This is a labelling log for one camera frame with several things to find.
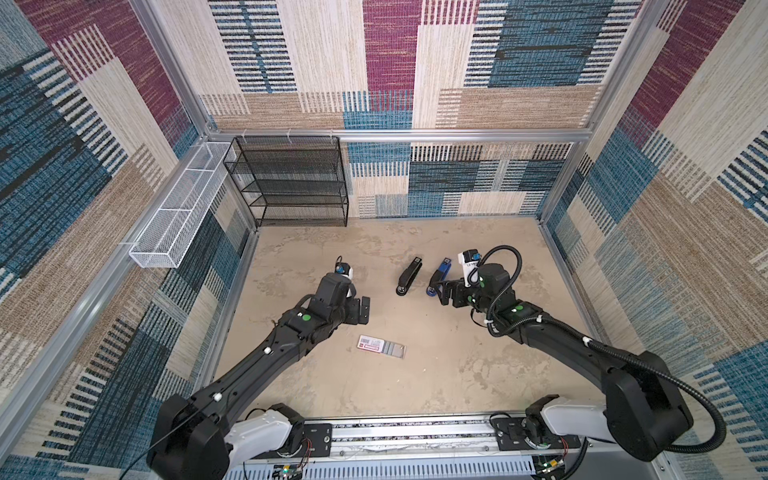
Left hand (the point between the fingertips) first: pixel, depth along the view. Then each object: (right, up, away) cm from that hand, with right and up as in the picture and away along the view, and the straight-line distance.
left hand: (352, 297), depth 82 cm
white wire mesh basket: (-42, +14, -12) cm, 46 cm away
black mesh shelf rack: (-26, +38, +29) cm, 54 cm away
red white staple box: (+5, -15, +7) cm, 17 cm away
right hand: (+27, +3, +4) cm, 27 cm away
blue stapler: (+27, +4, +18) cm, 33 cm away
